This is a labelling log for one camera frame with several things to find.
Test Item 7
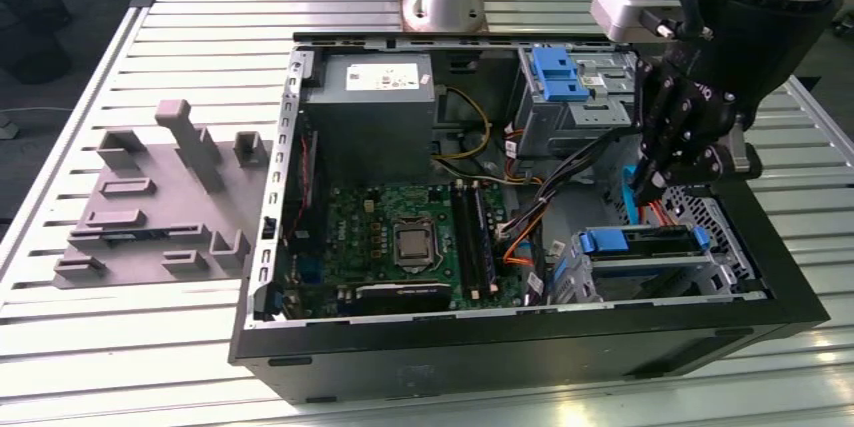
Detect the black RAM stick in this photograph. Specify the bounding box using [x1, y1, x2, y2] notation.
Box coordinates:
[466, 177, 501, 296]

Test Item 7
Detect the metal optical drive cage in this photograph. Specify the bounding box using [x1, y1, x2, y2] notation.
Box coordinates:
[513, 44, 644, 158]

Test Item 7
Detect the green motherboard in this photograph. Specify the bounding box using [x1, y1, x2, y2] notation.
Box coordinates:
[277, 181, 535, 321]

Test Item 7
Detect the red orange power wire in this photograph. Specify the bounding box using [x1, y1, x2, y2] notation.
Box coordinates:
[638, 174, 672, 229]

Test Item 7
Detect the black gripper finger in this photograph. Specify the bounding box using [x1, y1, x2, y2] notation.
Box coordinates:
[640, 135, 734, 207]
[632, 59, 697, 204]

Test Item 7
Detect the black mesh waste bin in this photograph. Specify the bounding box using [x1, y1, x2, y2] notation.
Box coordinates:
[0, 0, 74, 84]

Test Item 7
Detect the black graphics card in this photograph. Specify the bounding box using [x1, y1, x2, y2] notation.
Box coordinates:
[353, 280, 454, 316]

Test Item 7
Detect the silver CPU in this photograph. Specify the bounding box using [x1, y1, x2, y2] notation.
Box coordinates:
[398, 231, 435, 258]

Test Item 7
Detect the CPU socket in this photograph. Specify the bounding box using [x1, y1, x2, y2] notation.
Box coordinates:
[389, 215, 447, 274]

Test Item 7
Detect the black cable bundle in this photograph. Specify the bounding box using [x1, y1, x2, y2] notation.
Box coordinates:
[499, 119, 646, 243]

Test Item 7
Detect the blue data wire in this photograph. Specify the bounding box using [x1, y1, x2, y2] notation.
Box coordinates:
[618, 164, 653, 227]

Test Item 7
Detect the hard disk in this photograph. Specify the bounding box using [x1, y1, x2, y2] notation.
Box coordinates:
[553, 225, 710, 293]

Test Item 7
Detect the metal disk bay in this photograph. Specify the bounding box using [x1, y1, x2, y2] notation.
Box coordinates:
[560, 224, 762, 306]

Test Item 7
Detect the black open PC case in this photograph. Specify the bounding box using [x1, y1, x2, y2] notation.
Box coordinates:
[227, 31, 833, 403]

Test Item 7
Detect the grey power supply unit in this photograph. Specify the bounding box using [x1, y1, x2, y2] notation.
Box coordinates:
[303, 52, 439, 186]

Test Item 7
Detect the blue drive latch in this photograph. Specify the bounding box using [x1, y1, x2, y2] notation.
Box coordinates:
[531, 48, 593, 102]

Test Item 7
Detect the white floor cable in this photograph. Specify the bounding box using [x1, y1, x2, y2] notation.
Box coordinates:
[0, 105, 74, 116]

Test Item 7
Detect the grey parts rack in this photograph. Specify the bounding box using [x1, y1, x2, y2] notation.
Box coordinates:
[52, 99, 275, 293]

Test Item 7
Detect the red yellow wire bundle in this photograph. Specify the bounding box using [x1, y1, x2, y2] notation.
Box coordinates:
[501, 124, 546, 189]

